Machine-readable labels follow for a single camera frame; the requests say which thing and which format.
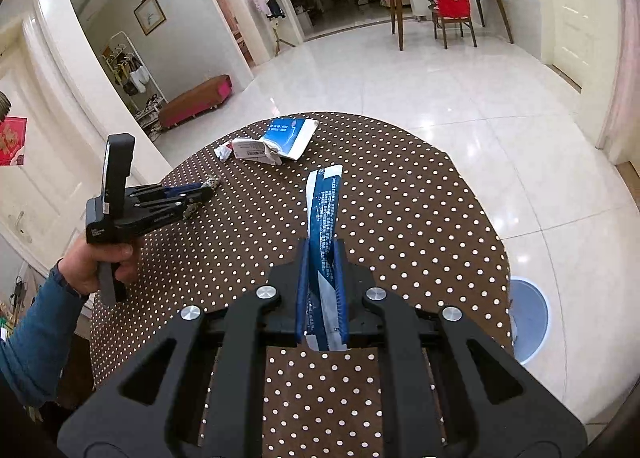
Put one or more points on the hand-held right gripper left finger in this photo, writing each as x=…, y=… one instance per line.
x=301, y=298

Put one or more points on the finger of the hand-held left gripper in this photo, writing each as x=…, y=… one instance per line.
x=170, y=212
x=165, y=192

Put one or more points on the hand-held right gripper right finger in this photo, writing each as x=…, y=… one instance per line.
x=341, y=298

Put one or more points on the dark speckled wrapper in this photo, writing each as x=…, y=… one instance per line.
x=209, y=185

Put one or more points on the blue and white long wrapper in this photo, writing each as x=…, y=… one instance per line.
x=322, y=208

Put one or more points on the crushed blue and white carton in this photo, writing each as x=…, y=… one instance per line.
x=289, y=135

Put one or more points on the light blue plastic basin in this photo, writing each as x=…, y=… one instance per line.
x=530, y=323

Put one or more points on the person's left forearm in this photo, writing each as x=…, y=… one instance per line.
x=35, y=338

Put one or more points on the person's left hand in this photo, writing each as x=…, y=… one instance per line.
x=92, y=263

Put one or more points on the small crumpled white paper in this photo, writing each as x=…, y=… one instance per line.
x=223, y=153

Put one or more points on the white panel door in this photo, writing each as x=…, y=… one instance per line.
x=35, y=198

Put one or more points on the brown bench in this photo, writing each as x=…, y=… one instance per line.
x=195, y=100

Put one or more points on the brown dotted tablecloth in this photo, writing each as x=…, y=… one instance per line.
x=400, y=218

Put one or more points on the white clothes rack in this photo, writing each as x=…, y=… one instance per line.
x=130, y=72

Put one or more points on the red paper door decoration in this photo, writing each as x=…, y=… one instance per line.
x=12, y=140

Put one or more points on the chair with red cover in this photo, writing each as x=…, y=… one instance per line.
x=452, y=2

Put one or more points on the pink curtain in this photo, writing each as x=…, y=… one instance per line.
x=625, y=87

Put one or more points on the framed wall picture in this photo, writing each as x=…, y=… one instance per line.
x=149, y=13

